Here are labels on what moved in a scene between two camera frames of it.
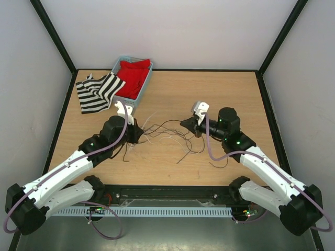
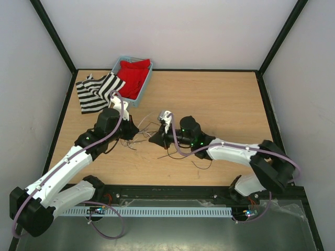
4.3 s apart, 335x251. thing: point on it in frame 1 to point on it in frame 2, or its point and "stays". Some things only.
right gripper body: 200,129 to 170,132
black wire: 194,145 to 167,151
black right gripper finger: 189,124 to 161,138
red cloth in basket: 133,74 stays
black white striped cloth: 95,94 stays
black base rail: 170,196 stays
